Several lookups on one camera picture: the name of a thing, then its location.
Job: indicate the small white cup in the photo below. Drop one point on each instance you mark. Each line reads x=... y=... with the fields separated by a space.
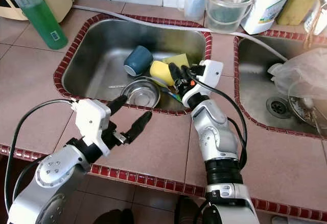
x=190 y=4

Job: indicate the steel sink basin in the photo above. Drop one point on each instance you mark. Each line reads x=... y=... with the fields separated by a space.
x=253 y=86
x=92 y=55

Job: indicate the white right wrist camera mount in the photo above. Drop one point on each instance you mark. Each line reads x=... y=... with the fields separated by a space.
x=212 y=71

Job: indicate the yellow plastic bowl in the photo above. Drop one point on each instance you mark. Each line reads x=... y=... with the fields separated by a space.
x=161 y=73

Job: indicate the clear plastic measuring cup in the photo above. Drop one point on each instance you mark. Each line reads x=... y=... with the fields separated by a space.
x=227 y=12

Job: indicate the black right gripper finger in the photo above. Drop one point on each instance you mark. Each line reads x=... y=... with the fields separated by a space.
x=187 y=73
x=176 y=73

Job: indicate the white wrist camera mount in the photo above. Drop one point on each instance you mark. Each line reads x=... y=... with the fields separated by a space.
x=93 y=127
x=212 y=71

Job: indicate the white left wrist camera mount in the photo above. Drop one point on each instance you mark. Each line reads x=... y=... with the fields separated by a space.
x=93 y=127

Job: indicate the white bottle yellow cap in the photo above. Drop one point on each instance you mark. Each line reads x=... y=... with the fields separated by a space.
x=268 y=4

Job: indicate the mustard yellow sponge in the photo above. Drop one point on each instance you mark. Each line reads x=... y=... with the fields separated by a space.
x=295 y=9

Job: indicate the green white plastic utensil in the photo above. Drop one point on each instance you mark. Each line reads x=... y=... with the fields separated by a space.
x=174 y=95

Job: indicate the blue ceramic mug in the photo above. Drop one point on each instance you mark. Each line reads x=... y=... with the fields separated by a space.
x=137 y=60

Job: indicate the black left robot foot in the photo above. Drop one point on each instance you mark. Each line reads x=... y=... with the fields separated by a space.
x=112 y=218

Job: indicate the steel bowl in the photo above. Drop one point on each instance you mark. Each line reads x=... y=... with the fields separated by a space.
x=140 y=94

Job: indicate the yellow sponge green scourer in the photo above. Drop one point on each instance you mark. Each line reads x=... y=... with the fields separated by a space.
x=178 y=59

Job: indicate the chrome sink faucet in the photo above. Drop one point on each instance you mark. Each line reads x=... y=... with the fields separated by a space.
x=318 y=15

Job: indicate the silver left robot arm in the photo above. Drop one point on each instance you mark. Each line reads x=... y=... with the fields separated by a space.
x=53 y=173

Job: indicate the green dish soap bottle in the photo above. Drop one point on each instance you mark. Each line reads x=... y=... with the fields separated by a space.
x=46 y=20

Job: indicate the clear plastic bag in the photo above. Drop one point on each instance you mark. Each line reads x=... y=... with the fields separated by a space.
x=301 y=76

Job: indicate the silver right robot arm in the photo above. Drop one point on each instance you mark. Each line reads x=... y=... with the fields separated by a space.
x=217 y=137

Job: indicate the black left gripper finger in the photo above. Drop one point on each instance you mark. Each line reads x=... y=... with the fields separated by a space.
x=138 y=127
x=117 y=104

